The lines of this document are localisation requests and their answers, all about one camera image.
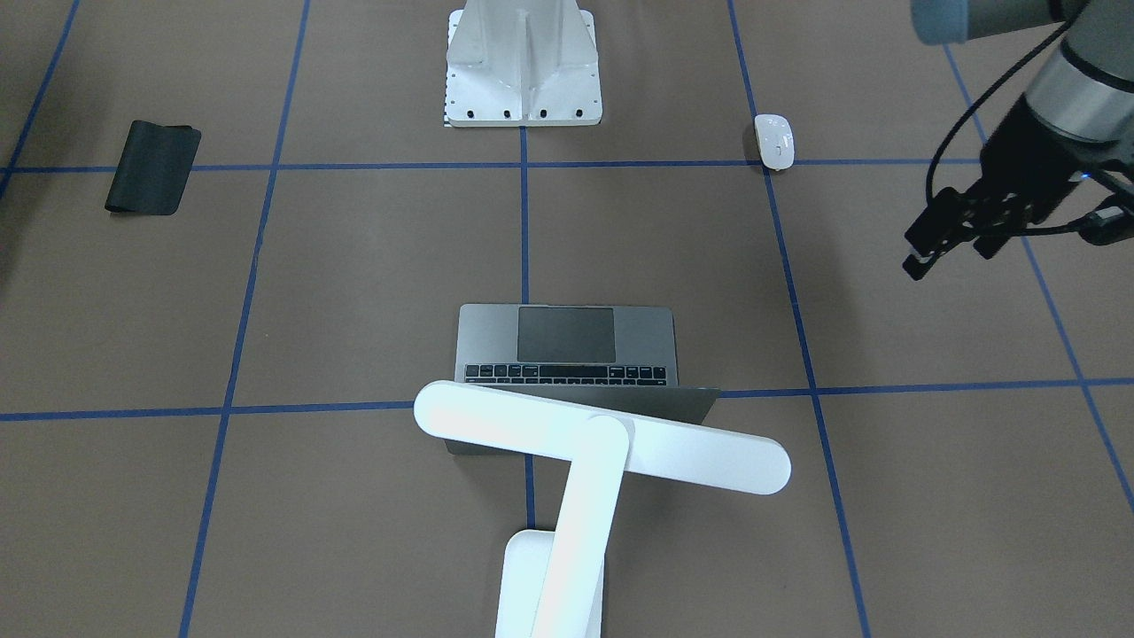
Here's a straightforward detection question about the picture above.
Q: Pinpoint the white computer mouse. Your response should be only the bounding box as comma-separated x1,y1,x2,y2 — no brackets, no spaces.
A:
753,113,796,171

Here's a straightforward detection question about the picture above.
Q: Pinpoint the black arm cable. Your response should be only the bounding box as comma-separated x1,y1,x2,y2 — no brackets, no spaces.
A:
926,18,1134,247

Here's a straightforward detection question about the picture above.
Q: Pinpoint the white desk lamp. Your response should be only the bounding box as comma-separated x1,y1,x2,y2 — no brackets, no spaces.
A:
413,380,792,637

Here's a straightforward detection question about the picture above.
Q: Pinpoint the grey laptop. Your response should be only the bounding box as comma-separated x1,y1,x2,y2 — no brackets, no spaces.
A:
454,303,720,424

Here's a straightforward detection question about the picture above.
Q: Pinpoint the black mouse pad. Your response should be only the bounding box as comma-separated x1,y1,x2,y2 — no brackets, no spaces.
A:
103,120,202,215

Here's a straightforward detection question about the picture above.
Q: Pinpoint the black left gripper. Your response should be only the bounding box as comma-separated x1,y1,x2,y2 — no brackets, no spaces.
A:
902,97,1119,280

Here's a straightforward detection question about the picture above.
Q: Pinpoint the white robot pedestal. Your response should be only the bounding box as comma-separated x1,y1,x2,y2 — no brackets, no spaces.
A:
443,1,603,127

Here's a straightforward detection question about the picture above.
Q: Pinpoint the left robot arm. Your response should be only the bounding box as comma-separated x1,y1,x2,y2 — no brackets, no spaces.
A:
903,1,1133,280

